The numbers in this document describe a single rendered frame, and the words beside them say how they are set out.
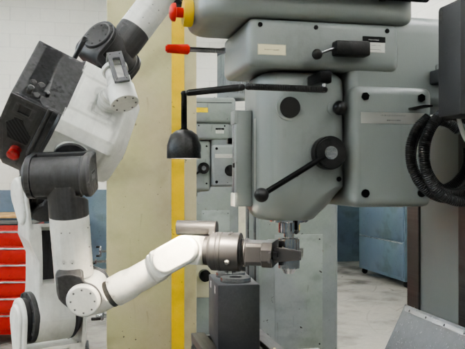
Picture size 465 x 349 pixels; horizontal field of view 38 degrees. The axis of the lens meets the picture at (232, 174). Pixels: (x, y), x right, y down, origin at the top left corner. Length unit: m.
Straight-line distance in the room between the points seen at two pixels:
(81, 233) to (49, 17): 9.24
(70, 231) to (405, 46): 0.84
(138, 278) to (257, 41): 0.60
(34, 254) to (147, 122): 1.41
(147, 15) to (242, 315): 0.87
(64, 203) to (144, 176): 1.67
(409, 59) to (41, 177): 0.84
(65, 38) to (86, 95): 8.98
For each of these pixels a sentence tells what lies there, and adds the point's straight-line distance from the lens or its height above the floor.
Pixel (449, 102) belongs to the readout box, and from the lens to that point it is 1.30.
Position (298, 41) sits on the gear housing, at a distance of 1.43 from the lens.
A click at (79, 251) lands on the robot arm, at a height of 1.24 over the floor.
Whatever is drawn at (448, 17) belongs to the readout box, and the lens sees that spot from 1.33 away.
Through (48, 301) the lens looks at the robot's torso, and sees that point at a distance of 1.94.
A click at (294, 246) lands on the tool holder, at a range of 1.51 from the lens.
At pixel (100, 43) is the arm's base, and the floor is 1.75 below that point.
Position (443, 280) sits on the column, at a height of 1.16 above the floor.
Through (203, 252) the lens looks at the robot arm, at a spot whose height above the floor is 1.23.
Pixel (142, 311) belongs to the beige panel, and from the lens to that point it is 3.24.
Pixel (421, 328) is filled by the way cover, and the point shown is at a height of 1.04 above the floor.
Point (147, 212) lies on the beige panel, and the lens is 3.19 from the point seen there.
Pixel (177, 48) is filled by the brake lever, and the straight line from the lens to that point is 1.58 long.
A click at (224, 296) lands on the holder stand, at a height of 1.07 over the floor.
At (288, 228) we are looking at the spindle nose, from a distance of 1.50.
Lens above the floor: 1.41
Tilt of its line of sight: level
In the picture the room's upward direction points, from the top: straight up
